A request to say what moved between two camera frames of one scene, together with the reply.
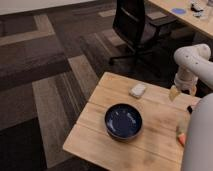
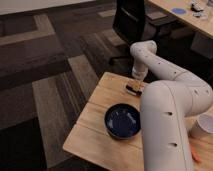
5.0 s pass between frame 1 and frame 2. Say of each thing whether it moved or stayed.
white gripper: moved
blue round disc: stayed
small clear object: stayed
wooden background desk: stayed
